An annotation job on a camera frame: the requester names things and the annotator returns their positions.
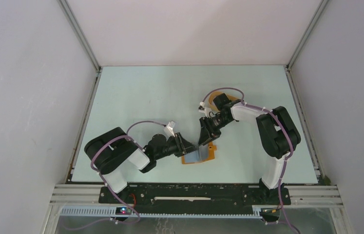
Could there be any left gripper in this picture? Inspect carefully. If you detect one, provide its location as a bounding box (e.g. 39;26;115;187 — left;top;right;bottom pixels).
154;132;198;160

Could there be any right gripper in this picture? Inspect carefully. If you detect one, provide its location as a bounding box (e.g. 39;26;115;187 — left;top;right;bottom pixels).
198;114;232;146

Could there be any orange leather card holder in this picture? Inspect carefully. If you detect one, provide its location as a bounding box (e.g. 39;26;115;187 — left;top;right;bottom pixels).
181;141;217;165

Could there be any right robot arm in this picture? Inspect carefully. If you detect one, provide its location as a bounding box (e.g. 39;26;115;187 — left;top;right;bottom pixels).
198;93;301;204

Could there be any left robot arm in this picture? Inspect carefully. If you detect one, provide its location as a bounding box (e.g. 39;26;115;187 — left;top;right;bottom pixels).
84;127;199;203

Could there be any tan oval tray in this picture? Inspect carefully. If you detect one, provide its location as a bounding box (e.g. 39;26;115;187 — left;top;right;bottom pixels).
208;91;240;106

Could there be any left controller board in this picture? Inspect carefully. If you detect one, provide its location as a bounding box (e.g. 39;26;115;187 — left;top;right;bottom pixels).
115;207;133;215

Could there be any controller board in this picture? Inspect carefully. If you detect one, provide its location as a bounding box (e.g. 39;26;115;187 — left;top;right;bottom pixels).
261;209;280;216
115;207;133;215

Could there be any right controller board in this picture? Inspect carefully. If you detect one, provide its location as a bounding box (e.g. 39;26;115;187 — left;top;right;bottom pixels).
261;209;280;216

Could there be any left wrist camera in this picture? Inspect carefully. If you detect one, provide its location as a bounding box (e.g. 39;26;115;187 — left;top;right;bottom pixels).
164;120;176;137

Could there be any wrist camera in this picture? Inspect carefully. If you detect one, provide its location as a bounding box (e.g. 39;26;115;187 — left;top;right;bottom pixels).
164;120;176;137
198;102;212;117

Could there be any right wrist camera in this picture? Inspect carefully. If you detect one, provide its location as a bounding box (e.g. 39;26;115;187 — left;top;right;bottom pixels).
198;102;212;117

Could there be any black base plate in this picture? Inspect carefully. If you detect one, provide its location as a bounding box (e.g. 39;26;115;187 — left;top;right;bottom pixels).
98;183;291;215

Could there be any aluminium frame rail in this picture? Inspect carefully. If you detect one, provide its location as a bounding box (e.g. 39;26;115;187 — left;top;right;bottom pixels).
47;184;344;217

